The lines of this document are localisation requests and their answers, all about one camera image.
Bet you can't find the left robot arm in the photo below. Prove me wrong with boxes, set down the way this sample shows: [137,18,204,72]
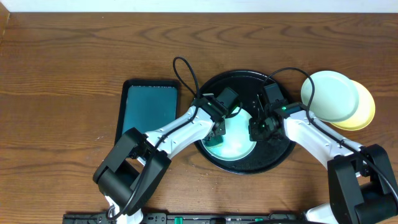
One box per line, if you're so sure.
[93,95,238,223]

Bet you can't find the green yellow sponge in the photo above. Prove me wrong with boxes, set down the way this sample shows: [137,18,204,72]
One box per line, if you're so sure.
[203,136,223,147]

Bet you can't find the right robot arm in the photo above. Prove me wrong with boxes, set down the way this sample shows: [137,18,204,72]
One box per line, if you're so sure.
[249,93,397,223]

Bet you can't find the yellow plate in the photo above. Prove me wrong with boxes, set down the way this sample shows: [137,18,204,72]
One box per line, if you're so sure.
[331,80,376,131]

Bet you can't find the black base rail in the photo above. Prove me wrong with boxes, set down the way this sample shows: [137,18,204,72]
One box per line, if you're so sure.
[62,212,300,224]

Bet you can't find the light blue plate top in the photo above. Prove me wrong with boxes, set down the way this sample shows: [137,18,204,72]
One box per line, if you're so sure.
[202,107,256,161]

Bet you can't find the round black tray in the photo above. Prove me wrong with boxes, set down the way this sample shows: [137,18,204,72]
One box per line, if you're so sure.
[195,70,296,174]

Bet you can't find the light blue plate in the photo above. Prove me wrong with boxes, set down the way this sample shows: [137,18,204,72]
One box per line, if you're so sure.
[202,107,256,161]
[300,70,359,123]

